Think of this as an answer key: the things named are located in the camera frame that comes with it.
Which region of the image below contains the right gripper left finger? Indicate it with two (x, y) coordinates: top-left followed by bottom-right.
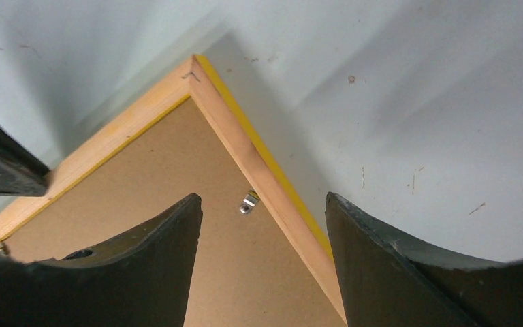
(0, 193), (203, 326)

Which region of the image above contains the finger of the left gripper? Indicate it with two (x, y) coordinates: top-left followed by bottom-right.
(0, 127), (50, 197)

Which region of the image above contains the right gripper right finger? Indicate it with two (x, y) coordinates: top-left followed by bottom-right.
(325, 192), (523, 326)

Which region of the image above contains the yellow wooden picture frame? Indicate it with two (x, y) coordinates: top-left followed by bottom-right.
(0, 54), (345, 316)

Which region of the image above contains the brown cardboard backing board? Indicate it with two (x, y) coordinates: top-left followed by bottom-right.
(5, 100), (344, 326)

